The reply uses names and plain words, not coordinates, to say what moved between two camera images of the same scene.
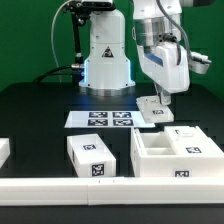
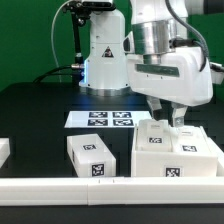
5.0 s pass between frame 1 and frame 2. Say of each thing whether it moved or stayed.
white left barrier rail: stayed
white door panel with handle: moved
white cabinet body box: moved
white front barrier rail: stayed
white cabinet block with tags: stayed
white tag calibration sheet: stayed
